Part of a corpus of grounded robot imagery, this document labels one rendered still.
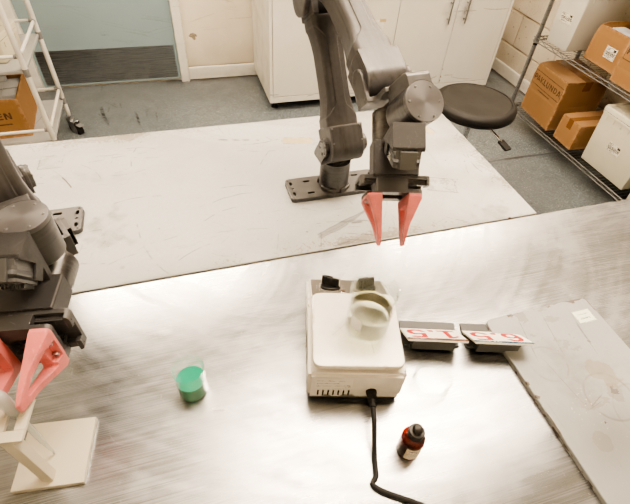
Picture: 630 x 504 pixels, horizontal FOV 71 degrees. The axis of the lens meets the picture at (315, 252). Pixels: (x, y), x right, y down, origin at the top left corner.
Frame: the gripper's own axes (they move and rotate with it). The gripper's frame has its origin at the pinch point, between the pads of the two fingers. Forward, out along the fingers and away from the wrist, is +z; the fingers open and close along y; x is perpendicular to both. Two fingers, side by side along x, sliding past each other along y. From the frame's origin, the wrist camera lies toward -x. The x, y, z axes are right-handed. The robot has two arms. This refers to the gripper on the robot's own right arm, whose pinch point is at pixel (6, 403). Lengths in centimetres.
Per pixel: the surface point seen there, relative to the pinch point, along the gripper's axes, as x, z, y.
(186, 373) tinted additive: 11.3, -7.8, 15.6
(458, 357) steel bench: 14, -7, 56
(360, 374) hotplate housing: 7.8, -2.9, 38.5
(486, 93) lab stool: 40, -143, 130
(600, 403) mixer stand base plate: 13, 3, 73
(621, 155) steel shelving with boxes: 76, -144, 218
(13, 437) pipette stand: 1.7, 2.8, 0.8
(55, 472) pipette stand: 13.4, 2.4, 0.6
